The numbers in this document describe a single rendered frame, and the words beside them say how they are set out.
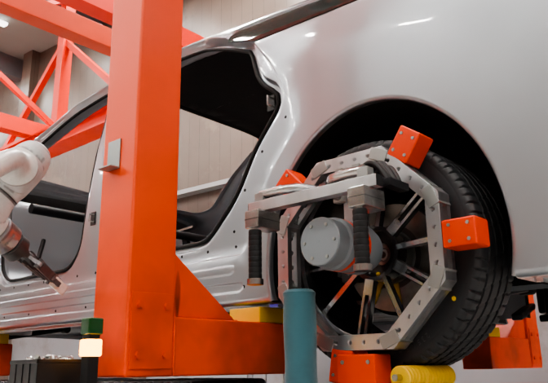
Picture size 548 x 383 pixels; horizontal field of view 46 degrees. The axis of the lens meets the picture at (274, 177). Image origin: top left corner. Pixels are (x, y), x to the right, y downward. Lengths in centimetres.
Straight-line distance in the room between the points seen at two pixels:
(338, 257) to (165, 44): 86
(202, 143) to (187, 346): 748
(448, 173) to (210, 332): 82
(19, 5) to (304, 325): 305
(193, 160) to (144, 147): 743
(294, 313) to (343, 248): 22
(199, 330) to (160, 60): 81
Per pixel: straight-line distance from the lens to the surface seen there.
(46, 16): 435
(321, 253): 167
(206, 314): 198
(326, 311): 196
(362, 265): 150
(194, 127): 948
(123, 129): 195
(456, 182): 177
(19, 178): 177
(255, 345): 210
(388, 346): 172
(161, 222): 188
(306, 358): 174
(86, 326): 164
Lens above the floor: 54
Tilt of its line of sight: 16 degrees up
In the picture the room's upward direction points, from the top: 1 degrees counter-clockwise
